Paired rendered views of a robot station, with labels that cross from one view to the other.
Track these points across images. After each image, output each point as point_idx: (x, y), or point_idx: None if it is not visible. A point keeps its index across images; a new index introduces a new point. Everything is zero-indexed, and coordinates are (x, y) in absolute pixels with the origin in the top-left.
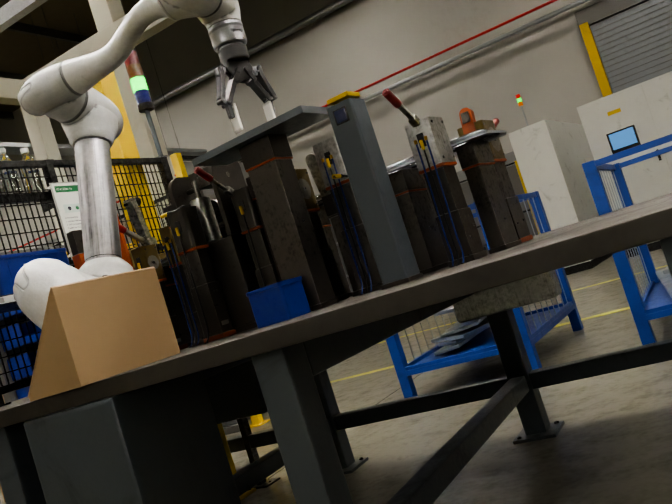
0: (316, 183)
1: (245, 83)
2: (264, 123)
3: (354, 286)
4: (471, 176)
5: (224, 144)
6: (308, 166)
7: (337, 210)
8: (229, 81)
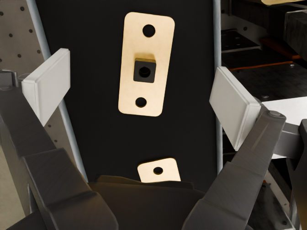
0: (293, 20)
1: (219, 173)
2: (76, 161)
3: (233, 4)
4: (287, 189)
5: (30, 9)
6: (305, 27)
7: (223, 64)
8: (26, 191)
